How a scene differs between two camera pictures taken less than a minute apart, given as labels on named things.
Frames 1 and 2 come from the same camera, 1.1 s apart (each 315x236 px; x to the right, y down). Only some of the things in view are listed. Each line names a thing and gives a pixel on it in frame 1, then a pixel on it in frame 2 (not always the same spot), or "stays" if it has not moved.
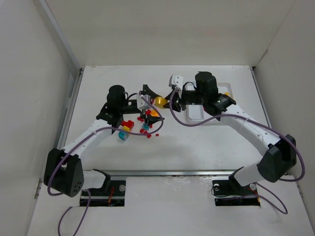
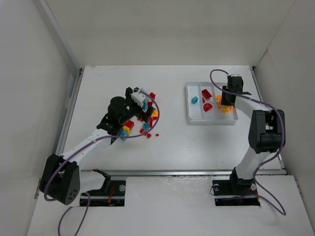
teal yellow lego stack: (123, 135) stays
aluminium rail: (98, 172) stays
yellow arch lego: (154, 113) stays
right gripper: (179, 102) to (228, 97)
